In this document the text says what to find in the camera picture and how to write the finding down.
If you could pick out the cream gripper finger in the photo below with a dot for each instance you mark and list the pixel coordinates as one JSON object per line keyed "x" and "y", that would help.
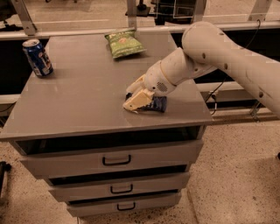
{"x": 136, "y": 85}
{"x": 138, "y": 99}

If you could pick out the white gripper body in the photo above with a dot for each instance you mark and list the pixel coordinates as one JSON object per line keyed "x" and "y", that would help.
{"x": 156, "y": 78}

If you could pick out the dark blue rxbar wrapper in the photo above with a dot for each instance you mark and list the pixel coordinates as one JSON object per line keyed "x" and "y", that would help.
{"x": 157, "y": 104}

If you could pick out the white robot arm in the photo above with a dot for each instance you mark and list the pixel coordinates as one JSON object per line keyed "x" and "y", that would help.
{"x": 205, "y": 47}

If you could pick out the blue pepsi can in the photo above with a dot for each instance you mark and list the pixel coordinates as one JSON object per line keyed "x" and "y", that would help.
{"x": 37, "y": 57}

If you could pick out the green chip bag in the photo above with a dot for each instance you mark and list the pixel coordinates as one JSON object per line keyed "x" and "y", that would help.
{"x": 123, "y": 43}

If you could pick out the grey drawer cabinet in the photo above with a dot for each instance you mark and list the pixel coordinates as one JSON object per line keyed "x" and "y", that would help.
{"x": 80, "y": 107}

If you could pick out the middle grey drawer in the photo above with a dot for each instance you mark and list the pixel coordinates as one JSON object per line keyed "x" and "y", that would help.
{"x": 101, "y": 189}

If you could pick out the grey drawer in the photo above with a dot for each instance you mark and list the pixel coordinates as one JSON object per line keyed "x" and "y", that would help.
{"x": 109, "y": 206}
{"x": 85, "y": 162}
{"x": 101, "y": 189}

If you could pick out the bottom grey drawer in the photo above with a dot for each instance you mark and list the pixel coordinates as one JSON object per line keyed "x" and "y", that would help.
{"x": 109, "y": 206}

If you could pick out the top grey drawer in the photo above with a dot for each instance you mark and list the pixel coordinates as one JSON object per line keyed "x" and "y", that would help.
{"x": 85, "y": 162}

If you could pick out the black object at left edge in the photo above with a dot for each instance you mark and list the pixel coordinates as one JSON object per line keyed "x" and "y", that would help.
{"x": 4, "y": 168}

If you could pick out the black top drawer handle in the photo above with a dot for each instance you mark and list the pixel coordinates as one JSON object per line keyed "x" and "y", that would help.
{"x": 115, "y": 162}

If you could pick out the black drawer handle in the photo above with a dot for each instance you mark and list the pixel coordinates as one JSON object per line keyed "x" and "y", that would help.
{"x": 126, "y": 207}
{"x": 115, "y": 162}
{"x": 121, "y": 190}

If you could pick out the black middle drawer handle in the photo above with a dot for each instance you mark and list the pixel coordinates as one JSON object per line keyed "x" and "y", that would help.
{"x": 121, "y": 190}

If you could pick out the black bottom drawer handle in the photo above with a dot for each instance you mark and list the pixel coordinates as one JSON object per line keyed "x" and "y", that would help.
{"x": 126, "y": 207}

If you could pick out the grey metal railing frame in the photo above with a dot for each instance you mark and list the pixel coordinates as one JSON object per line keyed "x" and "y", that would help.
{"x": 29, "y": 30}

